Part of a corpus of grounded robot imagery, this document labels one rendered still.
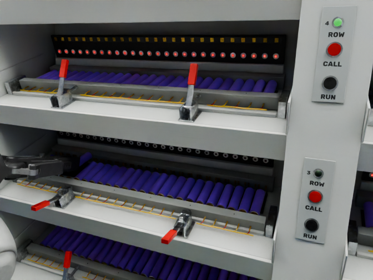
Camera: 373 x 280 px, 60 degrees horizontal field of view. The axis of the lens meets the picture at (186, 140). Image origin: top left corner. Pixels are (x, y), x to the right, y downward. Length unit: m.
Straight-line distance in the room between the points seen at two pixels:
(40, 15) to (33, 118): 0.20
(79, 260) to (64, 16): 0.52
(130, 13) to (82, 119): 0.21
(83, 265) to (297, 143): 0.55
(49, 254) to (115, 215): 0.27
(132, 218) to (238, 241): 0.20
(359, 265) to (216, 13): 0.43
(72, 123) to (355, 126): 0.48
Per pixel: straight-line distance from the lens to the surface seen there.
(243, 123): 0.51
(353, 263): 0.58
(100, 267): 0.80
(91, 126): 0.63
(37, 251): 0.90
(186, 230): 0.59
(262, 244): 0.58
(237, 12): 0.52
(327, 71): 0.48
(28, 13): 0.72
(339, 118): 0.48
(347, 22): 0.49
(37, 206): 0.67
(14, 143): 0.86
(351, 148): 0.49
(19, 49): 0.86
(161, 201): 0.63
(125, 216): 0.65
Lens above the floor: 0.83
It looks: 11 degrees down
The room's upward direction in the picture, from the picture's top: 3 degrees clockwise
